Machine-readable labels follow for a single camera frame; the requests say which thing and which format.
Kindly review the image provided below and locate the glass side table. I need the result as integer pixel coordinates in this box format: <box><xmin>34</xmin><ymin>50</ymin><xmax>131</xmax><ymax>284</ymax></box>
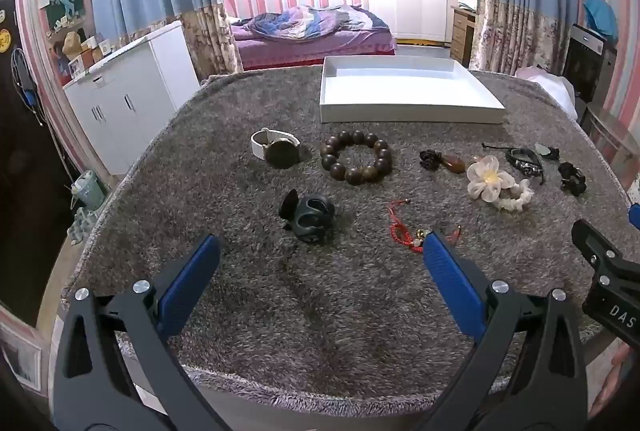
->
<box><xmin>580</xmin><ymin>101</ymin><xmax>636</xmax><ymax>176</ymax></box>

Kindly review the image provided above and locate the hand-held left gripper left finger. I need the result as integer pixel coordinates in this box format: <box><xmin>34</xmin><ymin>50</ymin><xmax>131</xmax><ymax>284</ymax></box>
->
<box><xmin>52</xmin><ymin>233</ymin><xmax>236</xmax><ymax>431</ymax></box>

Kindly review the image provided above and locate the black floor appliance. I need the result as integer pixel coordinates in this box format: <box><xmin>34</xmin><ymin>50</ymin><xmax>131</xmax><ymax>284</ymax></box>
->
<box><xmin>562</xmin><ymin>23</ymin><xmax>618</xmax><ymax>104</ymax></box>

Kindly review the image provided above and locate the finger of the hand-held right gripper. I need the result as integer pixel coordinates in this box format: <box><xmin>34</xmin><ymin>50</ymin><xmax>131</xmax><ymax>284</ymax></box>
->
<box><xmin>571</xmin><ymin>218</ymin><xmax>640</xmax><ymax>285</ymax></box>

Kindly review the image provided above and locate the white strap wrist watch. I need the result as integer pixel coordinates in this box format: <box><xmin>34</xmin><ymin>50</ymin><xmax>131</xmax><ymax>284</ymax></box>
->
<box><xmin>250</xmin><ymin>127</ymin><xmax>302</xmax><ymax>170</ymax></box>

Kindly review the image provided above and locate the wooden nightstand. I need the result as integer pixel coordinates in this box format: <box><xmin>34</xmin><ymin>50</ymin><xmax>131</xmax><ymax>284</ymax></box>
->
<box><xmin>450</xmin><ymin>6</ymin><xmax>476</xmax><ymax>66</ymax></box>

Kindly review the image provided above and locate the red string bracelet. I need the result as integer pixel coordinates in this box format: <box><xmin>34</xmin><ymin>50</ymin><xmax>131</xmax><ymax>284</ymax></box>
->
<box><xmin>387</xmin><ymin>200</ymin><xmax>463</xmax><ymax>256</ymax></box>

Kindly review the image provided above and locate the dark hair claw clip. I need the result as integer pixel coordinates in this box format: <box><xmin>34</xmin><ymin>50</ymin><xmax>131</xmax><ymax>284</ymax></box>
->
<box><xmin>278</xmin><ymin>189</ymin><xmax>337</xmax><ymax>244</ymax></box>

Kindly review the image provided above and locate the purple patterned blanket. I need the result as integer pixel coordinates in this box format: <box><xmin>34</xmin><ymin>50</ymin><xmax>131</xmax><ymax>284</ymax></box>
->
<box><xmin>237</xmin><ymin>5</ymin><xmax>391</xmax><ymax>42</ymax></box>

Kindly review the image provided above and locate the black leather braided bracelet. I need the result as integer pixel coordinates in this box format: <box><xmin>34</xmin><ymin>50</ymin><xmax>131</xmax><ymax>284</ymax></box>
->
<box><xmin>481</xmin><ymin>142</ymin><xmax>547</xmax><ymax>185</ymax></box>

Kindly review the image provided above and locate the white shallow tray box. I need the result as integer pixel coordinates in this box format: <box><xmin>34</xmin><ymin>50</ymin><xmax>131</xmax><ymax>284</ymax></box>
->
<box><xmin>319</xmin><ymin>56</ymin><xmax>507</xmax><ymax>125</ymax></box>

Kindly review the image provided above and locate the grey shaggy table mat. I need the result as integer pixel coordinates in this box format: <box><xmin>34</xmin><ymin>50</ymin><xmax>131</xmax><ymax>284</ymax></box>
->
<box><xmin>60</xmin><ymin>66</ymin><xmax>633</xmax><ymax>412</ymax></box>

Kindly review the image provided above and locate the framed picture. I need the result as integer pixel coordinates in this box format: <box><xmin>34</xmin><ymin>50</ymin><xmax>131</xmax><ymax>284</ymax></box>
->
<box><xmin>0</xmin><ymin>306</ymin><xmax>43</xmax><ymax>387</ymax></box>

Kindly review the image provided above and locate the green cup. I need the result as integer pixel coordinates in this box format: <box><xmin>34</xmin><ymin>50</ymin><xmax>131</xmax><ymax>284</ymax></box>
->
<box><xmin>70</xmin><ymin>171</ymin><xmax>106</xmax><ymax>212</ymax></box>

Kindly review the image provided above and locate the blue cloth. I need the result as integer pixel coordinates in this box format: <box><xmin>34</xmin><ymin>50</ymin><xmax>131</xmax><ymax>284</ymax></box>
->
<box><xmin>582</xmin><ymin>0</ymin><xmax>618</xmax><ymax>44</ymax></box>

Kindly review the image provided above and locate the brown wooden bead bracelet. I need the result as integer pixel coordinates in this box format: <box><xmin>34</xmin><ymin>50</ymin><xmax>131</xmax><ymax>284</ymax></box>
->
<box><xmin>320</xmin><ymin>131</ymin><xmax>394</xmax><ymax>185</ymax></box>

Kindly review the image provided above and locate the brown plush toy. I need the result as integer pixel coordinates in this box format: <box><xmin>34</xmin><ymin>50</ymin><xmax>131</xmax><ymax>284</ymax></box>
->
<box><xmin>62</xmin><ymin>31</ymin><xmax>83</xmax><ymax>59</ymax></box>

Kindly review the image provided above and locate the dark rose amber pendant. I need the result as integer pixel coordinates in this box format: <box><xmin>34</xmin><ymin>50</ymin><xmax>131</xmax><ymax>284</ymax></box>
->
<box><xmin>419</xmin><ymin>149</ymin><xmax>467</xmax><ymax>175</ymax></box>

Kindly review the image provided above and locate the bed with purple sheet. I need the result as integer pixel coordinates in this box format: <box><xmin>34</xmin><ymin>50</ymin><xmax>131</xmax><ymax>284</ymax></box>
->
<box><xmin>230</xmin><ymin>6</ymin><xmax>398</xmax><ymax>72</ymax></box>

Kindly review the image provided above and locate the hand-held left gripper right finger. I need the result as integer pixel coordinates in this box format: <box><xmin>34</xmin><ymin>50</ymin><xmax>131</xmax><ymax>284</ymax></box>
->
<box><xmin>422</xmin><ymin>231</ymin><xmax>588</xmax><ymax>431</ymax></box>

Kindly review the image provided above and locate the white cabinet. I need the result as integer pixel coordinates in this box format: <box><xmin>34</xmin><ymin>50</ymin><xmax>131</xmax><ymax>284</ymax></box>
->
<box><xmin>62</xmin><ymin>21</ymin><xmax>201</xmax><ymax>176</ymax></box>

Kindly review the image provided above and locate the white flower hair tie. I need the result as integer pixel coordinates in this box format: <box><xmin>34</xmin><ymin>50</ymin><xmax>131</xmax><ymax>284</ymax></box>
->
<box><xmin>466</xmin><ymin>155</ymin><xmax>535</xmax><ymax>212</ymax></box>

